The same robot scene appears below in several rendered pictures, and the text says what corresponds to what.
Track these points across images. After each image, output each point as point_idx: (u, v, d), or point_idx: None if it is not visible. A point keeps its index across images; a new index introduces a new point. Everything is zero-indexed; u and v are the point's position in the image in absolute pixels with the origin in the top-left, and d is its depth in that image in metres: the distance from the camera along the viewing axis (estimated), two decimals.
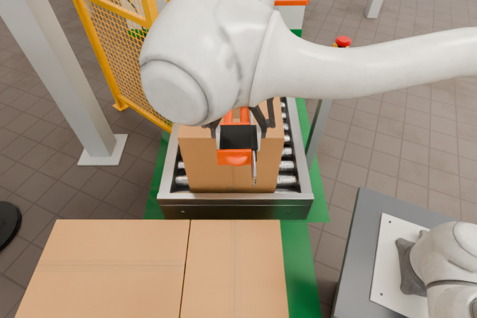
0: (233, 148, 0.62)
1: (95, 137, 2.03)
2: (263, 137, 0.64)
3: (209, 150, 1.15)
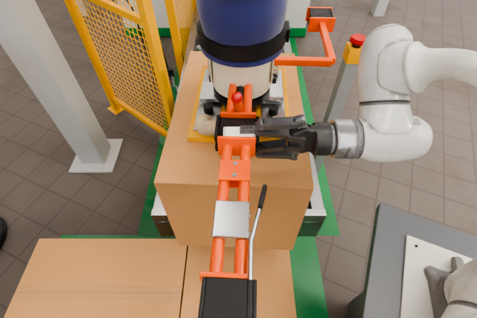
0: None
1: (87, 143, 1.89)
2: (241, 126, 0.64)
3: (201, 200, 0.79)
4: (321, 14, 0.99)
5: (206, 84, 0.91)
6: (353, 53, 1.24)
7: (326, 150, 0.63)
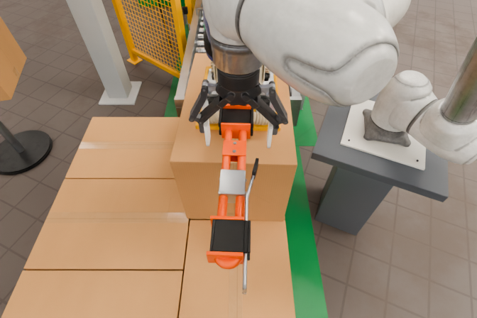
0: (223, 250, 0.59)
1: (115, 77, 2.33)
2: (275, 133, 0.63)
3: (207, 176, 0.97)
4: None
5: (210, 81, 1.10)
6: None
7: None
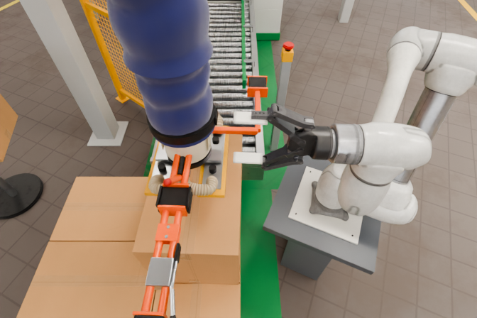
0: None
1: (101, 122, 2.50)
2: (253, 111, 0.60)
3: None
4: (257, 84, 1.23)
5: None
6: (285, 55, 1.85)
7: (326, 155, 0.63)
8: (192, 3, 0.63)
